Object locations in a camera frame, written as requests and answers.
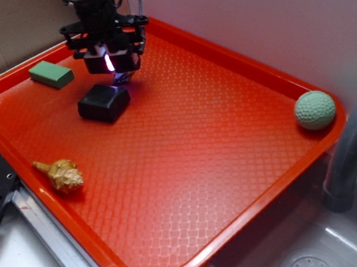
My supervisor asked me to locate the black square block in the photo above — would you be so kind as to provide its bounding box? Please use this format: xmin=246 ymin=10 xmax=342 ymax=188
xmin=77 ymin=84 xmax=131 ymax=123

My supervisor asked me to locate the red plastic tray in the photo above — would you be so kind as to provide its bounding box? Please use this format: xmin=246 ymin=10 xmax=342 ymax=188
xmin=0 ymin=19 xmax=346 ymax=267

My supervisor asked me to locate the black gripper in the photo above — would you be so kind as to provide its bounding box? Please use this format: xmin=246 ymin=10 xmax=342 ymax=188
xmin=59 ymin=14 xmax=149 ymax=74

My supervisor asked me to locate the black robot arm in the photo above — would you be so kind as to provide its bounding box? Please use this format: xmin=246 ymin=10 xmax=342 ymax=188
xmin=60 ymin=0 xmax=148 ymax=86

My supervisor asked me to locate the green rectangular block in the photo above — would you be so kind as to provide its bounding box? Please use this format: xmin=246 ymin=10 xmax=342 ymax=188
xmin=29 ymin=61 xmax=74 ymax=89

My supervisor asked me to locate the green golf ball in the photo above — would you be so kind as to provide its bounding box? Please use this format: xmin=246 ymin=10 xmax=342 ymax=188
xmin=294 ymin=90 xmax=336 ymax=131

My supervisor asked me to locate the tan conch seashell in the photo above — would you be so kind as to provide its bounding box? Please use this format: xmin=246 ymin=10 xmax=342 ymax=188
xmin=32 ymin=159 xmax=84 ymax=194

